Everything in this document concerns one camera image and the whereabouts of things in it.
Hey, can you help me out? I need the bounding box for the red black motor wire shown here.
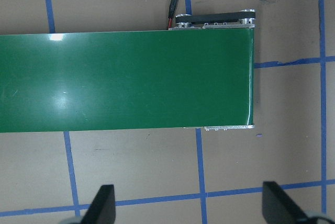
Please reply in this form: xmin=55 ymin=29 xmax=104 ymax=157
xmin=166 ymin=0 xmax=184 ymax=30

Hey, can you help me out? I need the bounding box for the green conveyor belt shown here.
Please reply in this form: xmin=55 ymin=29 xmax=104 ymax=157
xmin=1 ymin=9 xmax=256 ymax=133

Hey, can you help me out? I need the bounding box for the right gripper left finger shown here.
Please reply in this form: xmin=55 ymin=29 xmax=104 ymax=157
xmin=80 ymin=184 xmax=116 ymax=224

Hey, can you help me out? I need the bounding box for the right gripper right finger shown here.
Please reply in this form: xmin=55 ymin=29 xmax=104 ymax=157
xmin=262 ymin=181 xmax=309 ymax=224

